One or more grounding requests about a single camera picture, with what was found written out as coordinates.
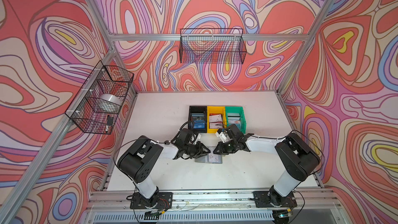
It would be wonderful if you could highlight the white vip card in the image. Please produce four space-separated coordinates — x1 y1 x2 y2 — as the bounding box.
208 153 222 164
209 114 223 122

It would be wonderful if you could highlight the white tape roll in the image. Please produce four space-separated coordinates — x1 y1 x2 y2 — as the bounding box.
97 94 122 114

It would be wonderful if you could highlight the red VIP card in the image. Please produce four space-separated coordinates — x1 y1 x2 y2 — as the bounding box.
209 122 223 129

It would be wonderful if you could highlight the black wire basket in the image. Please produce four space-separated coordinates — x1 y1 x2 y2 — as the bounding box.
65 61 134 135
179 27 247 64

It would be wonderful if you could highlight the grey card holder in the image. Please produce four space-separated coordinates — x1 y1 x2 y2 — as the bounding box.
194 150 222 164

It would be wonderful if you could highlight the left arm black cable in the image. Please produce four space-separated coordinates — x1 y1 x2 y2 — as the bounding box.
178 120 195 133

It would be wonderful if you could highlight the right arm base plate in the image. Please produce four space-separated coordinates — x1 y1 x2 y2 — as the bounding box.
250 191 297 208

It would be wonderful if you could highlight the blue card in black bin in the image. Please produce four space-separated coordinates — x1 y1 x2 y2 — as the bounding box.
193 122 206 129

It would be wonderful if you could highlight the teal card in green bin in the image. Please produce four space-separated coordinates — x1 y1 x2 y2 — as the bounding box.
231 120 242 129

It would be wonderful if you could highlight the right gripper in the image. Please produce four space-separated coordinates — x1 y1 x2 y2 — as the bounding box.
212 138 237 155

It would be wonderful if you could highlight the black wire basket back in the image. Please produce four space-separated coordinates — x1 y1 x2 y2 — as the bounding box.
179 27 247 64

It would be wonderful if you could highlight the black storage bin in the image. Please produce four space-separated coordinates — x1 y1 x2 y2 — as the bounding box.
188 105 207 133

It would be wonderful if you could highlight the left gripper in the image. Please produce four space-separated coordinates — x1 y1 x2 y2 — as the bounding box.
182 141 211 160

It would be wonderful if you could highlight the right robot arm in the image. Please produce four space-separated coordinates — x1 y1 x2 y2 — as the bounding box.
213 128 321 207

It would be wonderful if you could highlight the white VIP card in bin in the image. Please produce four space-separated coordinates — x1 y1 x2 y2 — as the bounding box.
209 114 223 122

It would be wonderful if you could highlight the green storage bin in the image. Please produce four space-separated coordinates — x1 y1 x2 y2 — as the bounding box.
225 106 246 133

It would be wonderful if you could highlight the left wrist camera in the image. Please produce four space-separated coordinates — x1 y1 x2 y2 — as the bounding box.
189 132 201 145

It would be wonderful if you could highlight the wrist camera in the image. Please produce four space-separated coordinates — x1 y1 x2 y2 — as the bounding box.
189 132 201 145
215 124 244 143

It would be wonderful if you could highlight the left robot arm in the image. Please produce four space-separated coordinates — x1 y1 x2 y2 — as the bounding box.
115 128 211 209

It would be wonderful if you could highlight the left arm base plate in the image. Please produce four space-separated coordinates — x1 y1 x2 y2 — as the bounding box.
126 192 173 210

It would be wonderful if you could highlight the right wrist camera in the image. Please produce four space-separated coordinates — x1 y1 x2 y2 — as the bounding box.
215 124 244 143

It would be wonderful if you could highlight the black wire basket left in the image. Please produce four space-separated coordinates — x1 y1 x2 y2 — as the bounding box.
65 61 134 135

